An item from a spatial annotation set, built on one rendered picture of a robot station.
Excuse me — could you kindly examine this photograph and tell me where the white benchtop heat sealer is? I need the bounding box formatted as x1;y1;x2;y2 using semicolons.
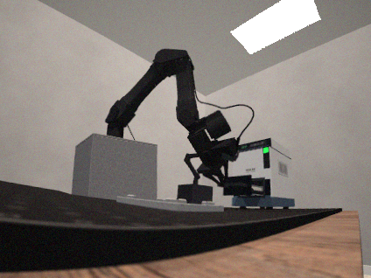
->
223;138;295;210

